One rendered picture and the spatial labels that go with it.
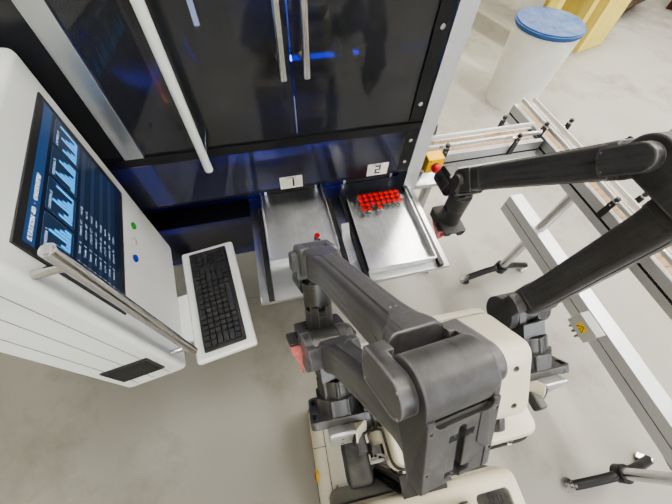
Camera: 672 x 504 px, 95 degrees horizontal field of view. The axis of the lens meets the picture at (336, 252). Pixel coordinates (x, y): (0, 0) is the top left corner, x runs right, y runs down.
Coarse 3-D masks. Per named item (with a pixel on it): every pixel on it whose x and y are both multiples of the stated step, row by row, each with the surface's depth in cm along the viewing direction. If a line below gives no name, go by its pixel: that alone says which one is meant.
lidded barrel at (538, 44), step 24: (528, 24) 259; (552, 24) 261; (576, 24) 262; (504, 48) 289; (528, 48) 265; (552, 48) 258; (504, 72) 292; (528, 72) 278; (552, 72) 278; (504, 96) 304; (528, 96) 297
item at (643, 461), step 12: (636, 456) 159; (648, 456) 155; (612, 468) 148; (636, 468) 147; (564, 480) 153; (576, 480) 149; (588, 480) 147; (600, 480) 145; (612, 480) 144; (624, 480) 143
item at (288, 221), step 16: (288, 192) 131; (304, 192) 131; (320, 192) 132; (272, 208) 126; (288, 208) 127; (304, 208) 127; (320, 208) 127; (272, 224) 122; (288, 224) 122; (304, 224) 123; (320, 224) 123; (272, 240) 118; (288, 240) 118; (304, 240) 119; (336, 240) 116; (272, 256) 114
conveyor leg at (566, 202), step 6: (564, 198) 147; (570, 198) 144; (558, 204) 151; (564, 204) 148; (570, 204) 147; (552, 210) 155; (558, 210) 152; (564, 210) 151; (546, 216) 159; (552, 216) 156; (558, 216) 155; (540, 222) 164; (546, 222) 160; (552, 222) 159; (540, 228) 165; (546, 228) 163; (516, 246) 184; (522, 246) 180; (510, 252) 190; (516, 252) 185; (504, 258) 196; (510, 258) 191; (504, 264) 198
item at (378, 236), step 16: (352, 208) 128; (400, 208) 129; (368, 224) 124; (384, 224) 124; (400, 224) 124; (416, 224) 124; (368, 240) 120; (384, 240) 120; (400, 240) 120; (416, 240) 120; (368, 256) 116; (384, 256) 116; (400, 256) 116; (416, 256) 116; (432, 256) 116
